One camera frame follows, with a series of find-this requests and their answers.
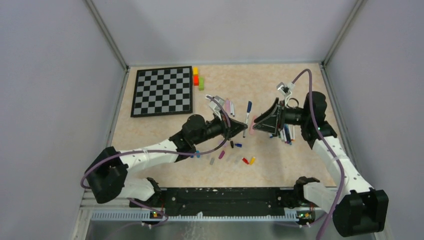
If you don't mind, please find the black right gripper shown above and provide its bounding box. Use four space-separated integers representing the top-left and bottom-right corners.
253 97 310 134

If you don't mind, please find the blue capped whiteboard pen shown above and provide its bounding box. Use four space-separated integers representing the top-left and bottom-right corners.
242 100 253 138

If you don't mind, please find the magenta pen cap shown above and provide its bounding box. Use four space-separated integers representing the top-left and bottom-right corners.
218 150 225 159

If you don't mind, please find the red black pen cap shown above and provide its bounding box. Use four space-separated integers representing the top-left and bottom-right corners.
242 157 250 165

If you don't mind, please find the yellow pen cap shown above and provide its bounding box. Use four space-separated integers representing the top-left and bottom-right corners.
249 157 256 165

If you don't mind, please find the pink highlighter marker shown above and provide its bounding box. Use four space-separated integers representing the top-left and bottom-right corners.
249 115 257 135

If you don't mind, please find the pink marker cap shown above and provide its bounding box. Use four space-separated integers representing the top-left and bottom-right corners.
221 141 229 148

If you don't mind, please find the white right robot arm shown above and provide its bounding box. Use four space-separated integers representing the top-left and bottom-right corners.
252 91 389 237

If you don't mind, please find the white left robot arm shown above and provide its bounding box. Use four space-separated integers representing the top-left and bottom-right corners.
83 114 248 207

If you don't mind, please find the green toy block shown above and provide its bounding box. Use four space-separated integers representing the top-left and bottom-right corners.
198 76 205 91

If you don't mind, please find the orange toy block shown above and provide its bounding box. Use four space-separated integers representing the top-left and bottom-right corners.
193 74 199 86

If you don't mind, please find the black and grey chessboard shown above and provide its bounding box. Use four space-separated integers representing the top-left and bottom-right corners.
130 66 194 118

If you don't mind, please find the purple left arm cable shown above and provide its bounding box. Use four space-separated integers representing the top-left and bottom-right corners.
80 95 233 229

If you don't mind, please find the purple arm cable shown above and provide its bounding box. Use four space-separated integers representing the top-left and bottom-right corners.
290 68 346 240
80 95 233 229

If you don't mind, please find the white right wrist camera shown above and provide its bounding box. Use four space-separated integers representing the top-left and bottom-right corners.
276 82 295 105

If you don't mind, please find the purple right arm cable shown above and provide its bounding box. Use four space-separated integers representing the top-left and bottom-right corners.
290 68 346 240

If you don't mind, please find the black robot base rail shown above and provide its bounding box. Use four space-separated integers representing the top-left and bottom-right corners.
143 187 318 218

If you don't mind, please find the grey slotted cable duct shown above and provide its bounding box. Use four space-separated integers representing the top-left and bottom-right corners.
91 209 299 222

